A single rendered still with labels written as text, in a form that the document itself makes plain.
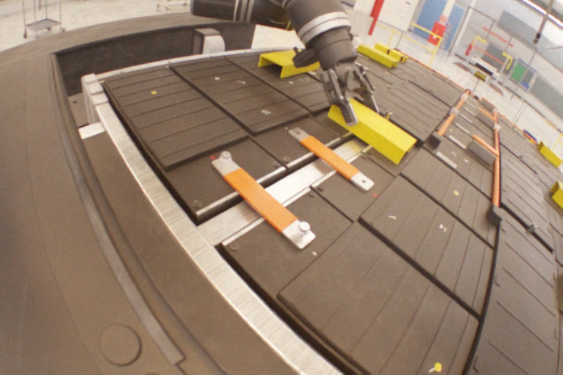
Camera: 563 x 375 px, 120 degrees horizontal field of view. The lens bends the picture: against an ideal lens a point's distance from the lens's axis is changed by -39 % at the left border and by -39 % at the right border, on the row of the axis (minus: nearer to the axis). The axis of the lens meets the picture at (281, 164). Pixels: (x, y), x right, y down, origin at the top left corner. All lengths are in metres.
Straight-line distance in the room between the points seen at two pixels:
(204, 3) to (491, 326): 0.79
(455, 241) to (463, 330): 0.13
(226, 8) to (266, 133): 0.37
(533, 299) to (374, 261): 0.29
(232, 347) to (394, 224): 0.23
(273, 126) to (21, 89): 0.35
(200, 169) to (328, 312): 0.22
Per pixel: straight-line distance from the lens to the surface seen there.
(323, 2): 0.51
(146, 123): 0.40
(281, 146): 0.39
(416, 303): 0.30
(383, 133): 0.48
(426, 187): 0.45
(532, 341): 0.44
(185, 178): 0.32
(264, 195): 0.31
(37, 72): 0.36
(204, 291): 0.25
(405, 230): 0.35
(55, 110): 0.25
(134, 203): 0.31
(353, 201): 0.36
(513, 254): 0.50
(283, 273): 0.26
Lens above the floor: 1.22
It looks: 39 degrees down
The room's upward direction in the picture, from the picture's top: 17 degrees clockwise
